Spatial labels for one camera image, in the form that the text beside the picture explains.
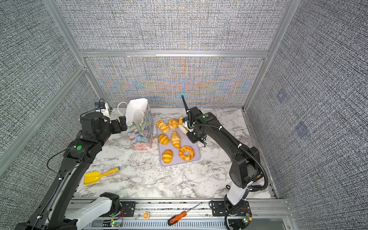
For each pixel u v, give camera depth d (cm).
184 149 93
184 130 83
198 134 69
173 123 104
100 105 55
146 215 71
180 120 90
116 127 61
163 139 96
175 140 97
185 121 76
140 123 77
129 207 74
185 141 98
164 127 103
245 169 45
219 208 73
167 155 89
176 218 70
